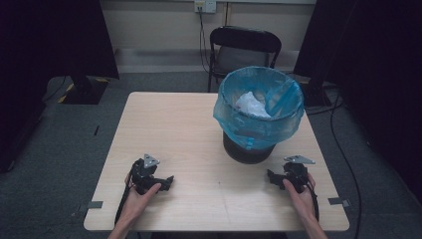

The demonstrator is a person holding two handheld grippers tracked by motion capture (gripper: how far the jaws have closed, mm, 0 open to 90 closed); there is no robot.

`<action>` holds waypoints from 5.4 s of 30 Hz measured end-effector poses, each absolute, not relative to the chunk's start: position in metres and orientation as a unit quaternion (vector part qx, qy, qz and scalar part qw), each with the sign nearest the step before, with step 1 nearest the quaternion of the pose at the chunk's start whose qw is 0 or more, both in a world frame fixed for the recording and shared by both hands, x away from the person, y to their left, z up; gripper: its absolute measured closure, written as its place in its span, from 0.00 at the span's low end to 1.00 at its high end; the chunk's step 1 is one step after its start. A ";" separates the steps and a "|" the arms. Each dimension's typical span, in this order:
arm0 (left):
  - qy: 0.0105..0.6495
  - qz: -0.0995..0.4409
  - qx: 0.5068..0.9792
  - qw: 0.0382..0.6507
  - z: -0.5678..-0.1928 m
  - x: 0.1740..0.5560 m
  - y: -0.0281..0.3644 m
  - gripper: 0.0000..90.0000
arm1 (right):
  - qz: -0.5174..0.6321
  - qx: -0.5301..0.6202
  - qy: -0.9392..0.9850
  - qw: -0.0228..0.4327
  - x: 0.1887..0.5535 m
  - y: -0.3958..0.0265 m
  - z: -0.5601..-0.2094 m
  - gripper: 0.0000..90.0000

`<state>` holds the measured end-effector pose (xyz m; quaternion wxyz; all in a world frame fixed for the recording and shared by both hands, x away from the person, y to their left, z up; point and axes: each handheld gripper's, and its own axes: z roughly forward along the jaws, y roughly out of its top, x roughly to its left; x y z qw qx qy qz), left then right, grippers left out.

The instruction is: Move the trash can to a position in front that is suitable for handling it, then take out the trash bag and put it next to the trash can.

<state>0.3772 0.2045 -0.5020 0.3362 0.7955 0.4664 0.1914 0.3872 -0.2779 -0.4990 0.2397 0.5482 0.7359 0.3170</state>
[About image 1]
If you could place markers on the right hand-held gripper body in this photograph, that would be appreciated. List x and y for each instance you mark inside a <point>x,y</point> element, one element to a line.
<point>296,172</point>

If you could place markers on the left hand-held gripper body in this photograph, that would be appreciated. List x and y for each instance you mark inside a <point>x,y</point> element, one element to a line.
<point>143,172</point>

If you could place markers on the person's right hand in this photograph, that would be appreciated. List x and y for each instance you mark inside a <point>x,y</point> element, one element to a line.
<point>302,202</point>

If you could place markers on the person's left hand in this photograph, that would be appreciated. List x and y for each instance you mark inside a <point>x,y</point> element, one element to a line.
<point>137,202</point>

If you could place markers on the black round trash bin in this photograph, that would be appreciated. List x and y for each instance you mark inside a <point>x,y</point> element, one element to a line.
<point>248,154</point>

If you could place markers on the grey tape strip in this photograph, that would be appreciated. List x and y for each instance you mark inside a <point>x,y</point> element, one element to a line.
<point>338,201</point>
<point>95,204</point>

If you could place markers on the blue plastic trash bag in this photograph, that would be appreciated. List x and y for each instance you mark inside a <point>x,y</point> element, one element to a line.
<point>252,126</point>

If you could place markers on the crumpled white plastic wrapper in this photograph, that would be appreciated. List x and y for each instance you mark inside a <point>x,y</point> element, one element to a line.
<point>252,104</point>

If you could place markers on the black stand base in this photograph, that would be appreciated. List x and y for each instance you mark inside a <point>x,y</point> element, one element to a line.
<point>315,94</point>
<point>84,91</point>

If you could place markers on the yellow black floor tape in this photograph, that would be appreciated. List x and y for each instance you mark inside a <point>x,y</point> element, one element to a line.
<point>68,89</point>

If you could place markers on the black curtain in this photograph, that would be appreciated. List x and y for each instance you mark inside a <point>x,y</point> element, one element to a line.
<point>375,66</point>
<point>40,66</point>

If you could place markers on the black folding chair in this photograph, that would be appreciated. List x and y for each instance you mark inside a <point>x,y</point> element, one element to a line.
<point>244,41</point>

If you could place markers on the white wall socket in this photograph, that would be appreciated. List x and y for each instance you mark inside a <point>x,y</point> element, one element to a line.
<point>205,5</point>

